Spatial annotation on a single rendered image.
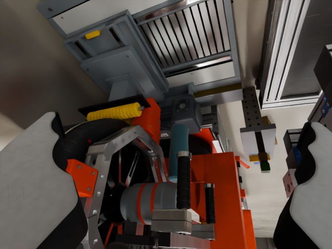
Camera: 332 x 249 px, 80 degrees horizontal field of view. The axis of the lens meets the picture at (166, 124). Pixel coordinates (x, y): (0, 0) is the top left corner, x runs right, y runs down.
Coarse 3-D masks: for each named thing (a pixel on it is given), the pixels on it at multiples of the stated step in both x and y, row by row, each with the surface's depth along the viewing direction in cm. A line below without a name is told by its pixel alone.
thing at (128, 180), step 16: (128, 144) 86; (112, 160) 100; (128, 160) 97; (144, 160) 95; (112, 176) 105; (128, 176) 84; (144, 176) 98; (112, 192) 79; (112, 208) 103; (112, 224) 70; (112, 240) 91
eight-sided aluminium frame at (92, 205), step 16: (128, 128) 76; (96, 144) 60; (112, 144) 60; (144, 144) 90; (96, 160) 56; (160, 160) 93; (160, 176) 99; (96, 192) 51; (96, 208) 50; (96, 224) 49; (96, 240) 49
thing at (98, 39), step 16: (112, 16) 91; (128, 16) 88; (80, 32) 96; (96, 32) 89; (112, 32) 89; (128, 32) 92; (80, 48) 98; (96, 48) 101; (112, 48) 101; (144, 48) 99; (144, 64) 108; (160, 80) 118
